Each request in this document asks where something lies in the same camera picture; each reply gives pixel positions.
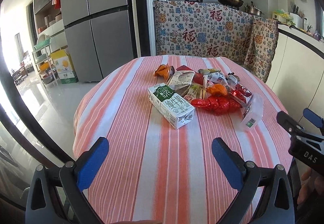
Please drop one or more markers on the orange plastic bag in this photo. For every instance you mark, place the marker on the orange plastic bag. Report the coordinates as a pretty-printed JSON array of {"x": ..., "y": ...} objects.
[{"x": 217, "y": 90}]

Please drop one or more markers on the yellow cardboard box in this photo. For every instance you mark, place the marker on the yellow cardboard box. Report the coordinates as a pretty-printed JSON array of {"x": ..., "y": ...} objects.
[{"x": 64, "y": 67}]

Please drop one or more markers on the green white milk carton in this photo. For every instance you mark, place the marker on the green white milk carton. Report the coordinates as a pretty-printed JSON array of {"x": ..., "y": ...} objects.
[{"x": 172, "y": 106}]

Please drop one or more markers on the beige green snack wrapper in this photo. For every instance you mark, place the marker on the beige green snack wrapper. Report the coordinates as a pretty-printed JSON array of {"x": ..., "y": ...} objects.
[{"x": 194, "y": 92}]

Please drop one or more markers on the patterned fu cloth cover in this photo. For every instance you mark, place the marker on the patterned fu cloth cover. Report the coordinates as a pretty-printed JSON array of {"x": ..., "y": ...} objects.
[{"x": 212, "y": 30}]

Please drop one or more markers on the black wok pan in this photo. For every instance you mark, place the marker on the black wok pan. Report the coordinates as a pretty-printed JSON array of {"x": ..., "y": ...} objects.
[{"x": 231, "y": 3}]

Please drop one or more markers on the green storage rack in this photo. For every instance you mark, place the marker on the green storage rack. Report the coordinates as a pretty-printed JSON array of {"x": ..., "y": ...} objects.
[{"x": 43, "y": 61}]

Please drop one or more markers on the red fries snack bag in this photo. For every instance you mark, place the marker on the red fries snack bag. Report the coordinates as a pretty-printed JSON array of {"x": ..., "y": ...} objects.
[{"x": 203, "y": 89}]

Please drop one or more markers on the grey refrigerator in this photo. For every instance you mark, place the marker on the grey refrigerator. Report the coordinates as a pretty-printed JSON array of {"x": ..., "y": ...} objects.
[{"x": 100, "y": 36}]

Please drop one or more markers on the red long snack wrapper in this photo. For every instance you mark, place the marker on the red long snack wrapper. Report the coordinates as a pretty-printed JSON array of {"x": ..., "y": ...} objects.
[{"x": 198, "y": 78}]

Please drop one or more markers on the crushed white paper box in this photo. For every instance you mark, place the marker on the crushed white paper box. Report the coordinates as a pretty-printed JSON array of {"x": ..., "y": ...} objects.
[{"x": 181, "y": 81}]

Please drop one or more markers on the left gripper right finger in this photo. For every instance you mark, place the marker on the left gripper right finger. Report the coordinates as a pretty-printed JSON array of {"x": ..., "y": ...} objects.
[{"x": 276, "y": 202}]

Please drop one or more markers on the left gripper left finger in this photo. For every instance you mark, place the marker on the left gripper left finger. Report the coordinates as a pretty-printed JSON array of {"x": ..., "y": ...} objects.
[{"x": 56, "y": 194}]

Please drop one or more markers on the steel pot with lid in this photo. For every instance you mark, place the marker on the steel pot with lid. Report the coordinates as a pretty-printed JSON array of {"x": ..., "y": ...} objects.
[{"x": 252, "y": 9}]

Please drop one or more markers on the red knotted plastic bag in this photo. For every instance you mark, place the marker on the red knotted plastic bag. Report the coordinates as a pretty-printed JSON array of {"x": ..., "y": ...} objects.
[{"x": 217, "y": 104}]

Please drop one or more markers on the red foil wrapper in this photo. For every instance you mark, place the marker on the red foil wrapper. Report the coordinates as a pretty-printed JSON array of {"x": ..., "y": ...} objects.
[{"x": 241, "y": 93}]

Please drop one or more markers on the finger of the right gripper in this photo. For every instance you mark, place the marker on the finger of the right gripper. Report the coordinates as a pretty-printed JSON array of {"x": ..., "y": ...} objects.
[
  {"x": 289, "y": 124},
  {"x": 315, "y": 119}
]

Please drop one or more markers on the yellow grey chip bag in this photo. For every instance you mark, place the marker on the yellow grey chip bag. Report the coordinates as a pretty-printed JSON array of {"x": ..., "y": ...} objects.
[{"x": 207, "y": 71}]

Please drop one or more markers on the white utensil holder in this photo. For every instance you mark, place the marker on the white utensil holder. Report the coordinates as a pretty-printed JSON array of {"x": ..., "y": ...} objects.
[{"x": 297, "y": 16}]

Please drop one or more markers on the pink striped tablecloth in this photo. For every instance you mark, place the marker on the pink striped tablecloth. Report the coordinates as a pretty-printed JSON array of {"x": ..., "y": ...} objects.
[{"x": 156, "y": 172}]

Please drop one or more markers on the right hand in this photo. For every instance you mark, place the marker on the right hand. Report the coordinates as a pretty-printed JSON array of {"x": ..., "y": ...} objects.
[{"x": 310, "y": 182}]

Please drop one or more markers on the white grey snack wrapper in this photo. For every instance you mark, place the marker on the white grey snack wrapper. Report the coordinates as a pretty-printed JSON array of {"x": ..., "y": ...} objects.
[{"x": 217, "y": 78}]

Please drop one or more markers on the white kitchen counter cabinet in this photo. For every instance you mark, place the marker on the white kitchen counter cabinet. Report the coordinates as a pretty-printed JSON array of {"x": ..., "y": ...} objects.
[{"x": 296, "y": 75}]

